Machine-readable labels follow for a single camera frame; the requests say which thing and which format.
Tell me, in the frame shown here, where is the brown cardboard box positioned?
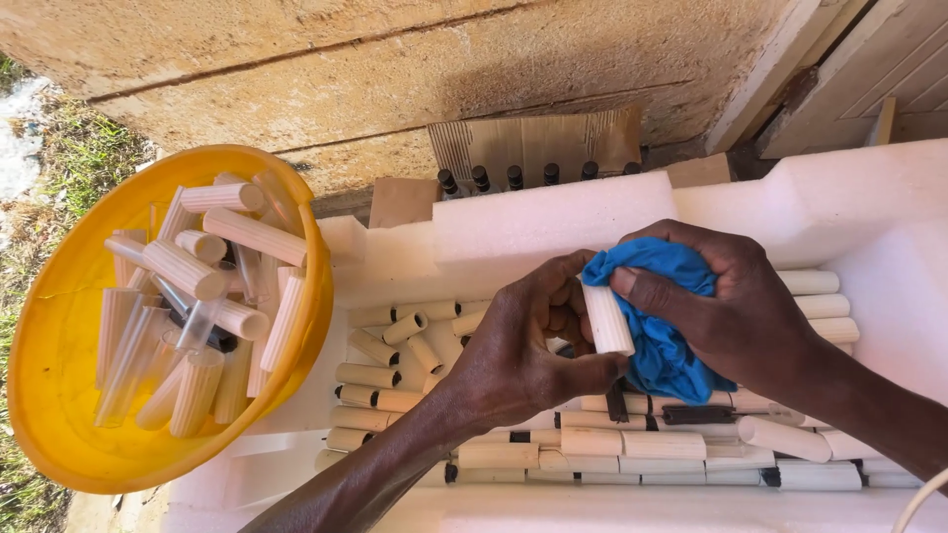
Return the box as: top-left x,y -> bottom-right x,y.
368,104 -> 733,229

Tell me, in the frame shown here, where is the black plastic part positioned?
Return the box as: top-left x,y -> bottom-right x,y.
169,307 -> 239,354

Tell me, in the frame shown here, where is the pile of cream caps in styrofoam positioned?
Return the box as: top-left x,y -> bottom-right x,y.
314,269 -> 927,492

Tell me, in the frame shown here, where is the white cable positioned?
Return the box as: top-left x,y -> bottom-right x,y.
890,467 -> 948,533

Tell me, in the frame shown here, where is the white door frame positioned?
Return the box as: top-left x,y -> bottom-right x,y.
704,0 -> 853,155

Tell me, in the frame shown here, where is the yellow plastic basin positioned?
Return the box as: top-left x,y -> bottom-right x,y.
7,144 -> 335,495

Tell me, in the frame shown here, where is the bunch of clear plastic tubes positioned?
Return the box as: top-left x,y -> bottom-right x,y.
94,172 -> 297,429

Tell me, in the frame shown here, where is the person's left hand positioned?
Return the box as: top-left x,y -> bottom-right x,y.
444,250 -> 631,436

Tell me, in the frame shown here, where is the blue cloth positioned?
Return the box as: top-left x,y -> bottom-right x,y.
581,237 -> 739,407

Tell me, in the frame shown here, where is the white plastic scrap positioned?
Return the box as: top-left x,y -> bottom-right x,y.
0,74 -> 54,202

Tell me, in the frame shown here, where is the black plastic strip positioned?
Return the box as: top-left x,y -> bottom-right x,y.
661,405 -> 737,426

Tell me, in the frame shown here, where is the row of black-capped bottles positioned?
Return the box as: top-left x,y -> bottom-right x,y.
436,160 -> 642,201

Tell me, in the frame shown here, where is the heap of cleaned cream caps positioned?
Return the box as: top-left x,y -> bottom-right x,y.
95,172 -> 309,439

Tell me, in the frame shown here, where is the cream ribbed cap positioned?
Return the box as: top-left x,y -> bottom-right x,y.
580,281 -> 636,357

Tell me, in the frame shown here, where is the person's right hand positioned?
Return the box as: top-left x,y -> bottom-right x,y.
609,219 -> 825,398

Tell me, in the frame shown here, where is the wooden door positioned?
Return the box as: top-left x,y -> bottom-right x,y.
755,0 -> 948,161

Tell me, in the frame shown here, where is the white styrofoam box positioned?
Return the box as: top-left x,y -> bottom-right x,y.
159,139 -> 948,533

